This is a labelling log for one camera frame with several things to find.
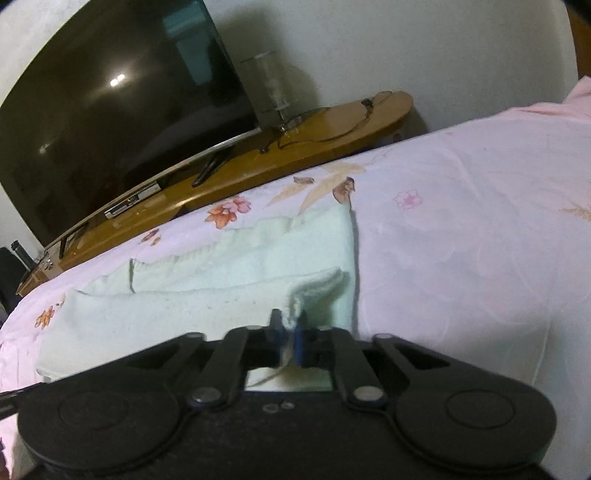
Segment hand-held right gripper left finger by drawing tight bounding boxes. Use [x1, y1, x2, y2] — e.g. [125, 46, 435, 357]
[120, 309, 284, 410]

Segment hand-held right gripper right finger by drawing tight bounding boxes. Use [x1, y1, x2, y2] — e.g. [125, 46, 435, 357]
[294, 311, 451, 411]

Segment light green cloth garment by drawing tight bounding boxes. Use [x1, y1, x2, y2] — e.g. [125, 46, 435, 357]
[36, 205, 359, 393]

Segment wooden television cabinet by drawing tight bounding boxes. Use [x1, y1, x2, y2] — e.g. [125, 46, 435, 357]
[16, 90, 414, 297]

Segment silver set-top box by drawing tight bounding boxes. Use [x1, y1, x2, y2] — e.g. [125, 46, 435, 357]
[105, 182, 164, 219]

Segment pink floral bed sheet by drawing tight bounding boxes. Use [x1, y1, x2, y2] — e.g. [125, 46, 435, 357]
[0, 76, 591, 480]

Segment clear glass vase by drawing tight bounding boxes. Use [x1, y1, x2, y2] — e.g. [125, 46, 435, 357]
[239, 50, 297, 131]

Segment black flat screen television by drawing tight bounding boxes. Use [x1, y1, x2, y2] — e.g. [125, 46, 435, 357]
[0, 0, 262, 259]

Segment black speaker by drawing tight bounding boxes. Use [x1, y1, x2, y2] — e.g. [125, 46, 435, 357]
[0, 239, 37, 308]

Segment black cable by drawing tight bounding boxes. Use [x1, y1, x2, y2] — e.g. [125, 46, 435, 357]
[259, 91, 394, 154]

